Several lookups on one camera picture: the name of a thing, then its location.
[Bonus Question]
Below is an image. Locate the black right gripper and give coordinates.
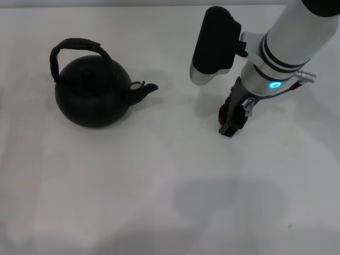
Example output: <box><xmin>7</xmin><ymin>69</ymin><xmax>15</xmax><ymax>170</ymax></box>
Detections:
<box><xmin>218</xmin><ymin>76</ymin><xmax>256</xmax><ymax>138</ymax></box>

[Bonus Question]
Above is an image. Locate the dark brown teacup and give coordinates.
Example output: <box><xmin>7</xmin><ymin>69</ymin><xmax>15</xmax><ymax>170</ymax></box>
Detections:
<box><xmin>217</xmin><ymin>104</ymin><xmax>231</xmax><ymax>126</ymax></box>

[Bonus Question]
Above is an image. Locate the black round teapot with handle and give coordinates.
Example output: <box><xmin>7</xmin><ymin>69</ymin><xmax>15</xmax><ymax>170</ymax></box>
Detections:
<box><xmin>49</xmin><ymin>38</ymin><xmax>159</xmax><ymax>130</ymax></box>

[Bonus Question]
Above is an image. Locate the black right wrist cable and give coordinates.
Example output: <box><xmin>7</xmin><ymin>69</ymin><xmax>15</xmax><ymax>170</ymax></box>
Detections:
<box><xmin>243</xmin><ymin>79</ymin><xmax>304</xmax><ymax>116</ymax></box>

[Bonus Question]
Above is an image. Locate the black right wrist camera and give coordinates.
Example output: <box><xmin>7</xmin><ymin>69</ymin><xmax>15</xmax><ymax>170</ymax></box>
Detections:
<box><xmin>189</xmin><ymin>6</ymin><xmax>242</xmax><ymax>86</ymax></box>

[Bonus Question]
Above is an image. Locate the silver camera mount bracket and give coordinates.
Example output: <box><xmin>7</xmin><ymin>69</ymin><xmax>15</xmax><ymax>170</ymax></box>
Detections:
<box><xmin>237</xmin><ymin>31</ymin><xmax>267</xmax><ymax>65</ymax></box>

